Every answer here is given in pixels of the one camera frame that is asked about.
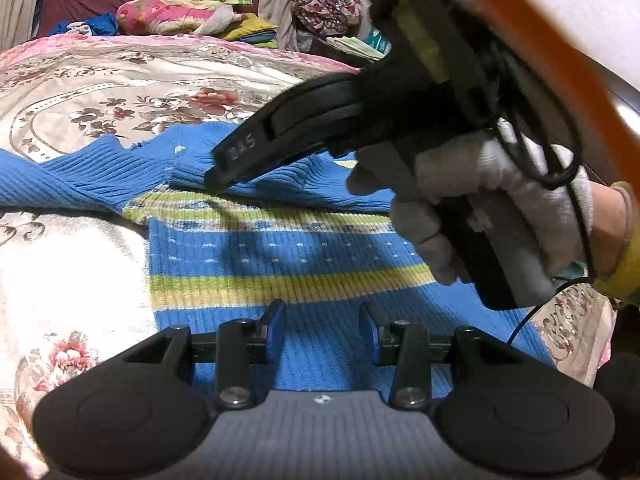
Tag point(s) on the stack of folded papers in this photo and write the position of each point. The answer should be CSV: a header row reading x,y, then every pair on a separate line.
x,y
357,47

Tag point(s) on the crumpled blue cloth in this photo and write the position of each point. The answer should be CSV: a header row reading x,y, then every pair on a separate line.
x,y
95,25

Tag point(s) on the blue striped knit sweater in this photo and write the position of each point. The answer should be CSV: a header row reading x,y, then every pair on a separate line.
x,y
280,260

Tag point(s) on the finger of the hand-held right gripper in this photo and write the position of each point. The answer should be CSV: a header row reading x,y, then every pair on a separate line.
x,y
245,147

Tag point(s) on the brown floral cloth bundle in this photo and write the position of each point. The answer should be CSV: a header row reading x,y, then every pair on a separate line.
x,y
325,5

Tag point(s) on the yellow folded cloth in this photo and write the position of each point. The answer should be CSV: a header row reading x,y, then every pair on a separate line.
x,y
255,25

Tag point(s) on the white fuzzy cloth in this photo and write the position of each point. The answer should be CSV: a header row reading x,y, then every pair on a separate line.
x,y
217,21

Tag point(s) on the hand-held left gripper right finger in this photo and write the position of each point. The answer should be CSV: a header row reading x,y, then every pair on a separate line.
x,y
369,327

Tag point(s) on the person's right hand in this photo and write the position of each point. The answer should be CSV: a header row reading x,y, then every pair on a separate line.
x,y
505,195

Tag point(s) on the person's right forearm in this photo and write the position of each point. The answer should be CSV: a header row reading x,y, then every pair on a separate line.
x,y
617,240

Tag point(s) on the floral satin bedspread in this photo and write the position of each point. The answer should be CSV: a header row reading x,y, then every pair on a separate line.
x,y
100,95

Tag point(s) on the maroon headboard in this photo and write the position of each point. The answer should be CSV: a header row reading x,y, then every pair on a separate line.
x,y
80,0

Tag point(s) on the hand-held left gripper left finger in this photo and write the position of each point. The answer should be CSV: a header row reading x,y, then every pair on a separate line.
x,y
274,327

